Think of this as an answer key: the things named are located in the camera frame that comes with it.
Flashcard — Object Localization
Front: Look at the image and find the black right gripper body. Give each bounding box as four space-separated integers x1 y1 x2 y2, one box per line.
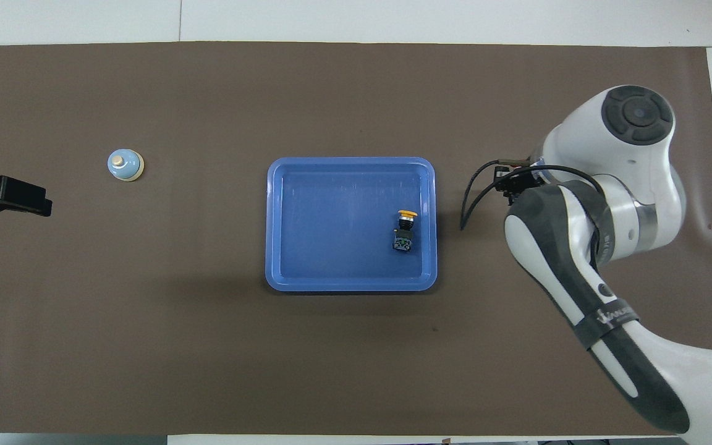
495 162 545 205

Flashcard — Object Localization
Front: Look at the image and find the yellow push button switch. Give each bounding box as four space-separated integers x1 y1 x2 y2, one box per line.
392 209 419 253

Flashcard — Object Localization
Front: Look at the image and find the light blue service bell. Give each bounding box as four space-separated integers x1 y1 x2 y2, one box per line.
107 148 145 182

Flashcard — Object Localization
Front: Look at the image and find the blue plastic tray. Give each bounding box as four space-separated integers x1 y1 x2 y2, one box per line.
265 156 438 292

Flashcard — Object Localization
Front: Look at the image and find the brown table mat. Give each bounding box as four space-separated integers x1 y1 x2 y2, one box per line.
0 41 712 436

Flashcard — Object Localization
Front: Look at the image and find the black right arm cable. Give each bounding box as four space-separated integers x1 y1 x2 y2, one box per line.
460 159 609 248

